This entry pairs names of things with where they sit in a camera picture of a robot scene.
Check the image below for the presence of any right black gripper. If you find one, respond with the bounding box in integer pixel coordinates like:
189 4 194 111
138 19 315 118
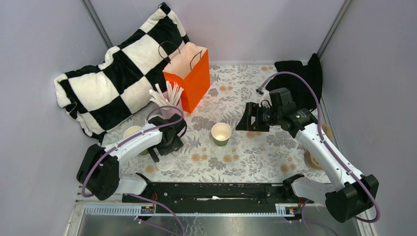
235 102 282 132

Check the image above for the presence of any green paper cup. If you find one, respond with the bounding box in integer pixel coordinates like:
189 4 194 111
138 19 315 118
211 122 232 147

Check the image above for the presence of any white plastic cup lid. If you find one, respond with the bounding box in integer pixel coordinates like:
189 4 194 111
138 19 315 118
155 154 175 171

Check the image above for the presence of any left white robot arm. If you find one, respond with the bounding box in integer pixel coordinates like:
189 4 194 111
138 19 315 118
76 114 187 202

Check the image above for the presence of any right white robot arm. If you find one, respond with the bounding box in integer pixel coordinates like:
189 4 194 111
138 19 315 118
236 88 379 223

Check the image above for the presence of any pink straw holder cup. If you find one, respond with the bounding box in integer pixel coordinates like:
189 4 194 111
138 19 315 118
149 81 184 119

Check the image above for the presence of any floral tablecloth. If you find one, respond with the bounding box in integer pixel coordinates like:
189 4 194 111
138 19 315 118
120 65 329 183

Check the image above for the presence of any stack of green cups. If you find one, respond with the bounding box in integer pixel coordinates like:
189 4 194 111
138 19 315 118
123 126 149 156

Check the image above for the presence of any orange paper bag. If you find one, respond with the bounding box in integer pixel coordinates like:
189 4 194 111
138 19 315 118
163 42 210 113

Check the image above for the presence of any black cloth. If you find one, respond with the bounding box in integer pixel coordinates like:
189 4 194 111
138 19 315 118
265 53 323 110

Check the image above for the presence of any black white checkered pillow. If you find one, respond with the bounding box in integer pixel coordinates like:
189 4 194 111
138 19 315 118
54 3 189 142

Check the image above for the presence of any brown cardboard cup carrier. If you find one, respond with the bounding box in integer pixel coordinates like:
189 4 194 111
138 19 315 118
305 123 333 170

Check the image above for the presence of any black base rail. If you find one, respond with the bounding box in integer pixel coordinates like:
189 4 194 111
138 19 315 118
140 182 306 214

